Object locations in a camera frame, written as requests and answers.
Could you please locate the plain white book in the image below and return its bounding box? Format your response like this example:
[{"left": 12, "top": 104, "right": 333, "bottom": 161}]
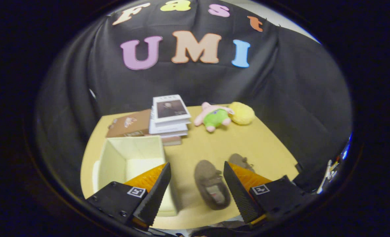
[{"left": 148, "top": 107, "right": 189, "bottom": 138}]

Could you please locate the green pink plush toy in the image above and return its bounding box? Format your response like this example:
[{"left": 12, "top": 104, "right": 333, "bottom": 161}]
[{"left": 194, "top": 102, "right": 235, "bottom": 133}]

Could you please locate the brown fuzzy shoe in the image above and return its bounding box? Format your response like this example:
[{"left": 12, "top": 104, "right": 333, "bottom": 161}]
[
  {"left": 194, "top": 160, "right": 232, "bottom": 210},
  {"left": 229, "top": 153, "right": 255, "bottom": 173}
]

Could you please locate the yellow plush ball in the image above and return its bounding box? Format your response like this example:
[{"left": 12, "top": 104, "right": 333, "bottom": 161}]
[{"left": 229, "top": 102, "right": 256, "bottom": 125}]

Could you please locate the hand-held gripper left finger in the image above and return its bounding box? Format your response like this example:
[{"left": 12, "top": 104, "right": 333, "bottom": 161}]
[{"left": 85, "top": 162, "right": 172, "bottom": 228}]

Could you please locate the black backdrop cloth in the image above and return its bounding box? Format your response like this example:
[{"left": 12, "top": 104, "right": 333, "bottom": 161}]
[{"left": 36, "top": 0, "right": 353, "bottom": 198}]

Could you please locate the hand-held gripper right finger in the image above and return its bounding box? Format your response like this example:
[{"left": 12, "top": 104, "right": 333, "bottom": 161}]
[{"left": 223, "top": 161, "right": 315, "bottom": 226}]

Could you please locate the brown book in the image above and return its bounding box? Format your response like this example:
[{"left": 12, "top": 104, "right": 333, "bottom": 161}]
[{"left": 106, "top": 109, "right": 183, "bottom": 146}]

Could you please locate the white slanted bar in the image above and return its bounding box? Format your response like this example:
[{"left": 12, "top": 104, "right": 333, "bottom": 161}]
[{"left": 317, "top": 159, "right": 334, "bottom": 195}]

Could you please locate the grey fabric storage box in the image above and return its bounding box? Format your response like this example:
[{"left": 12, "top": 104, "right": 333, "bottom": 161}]
[{"left": 92, "top": 135, "right": 183, "bottom": 218}]

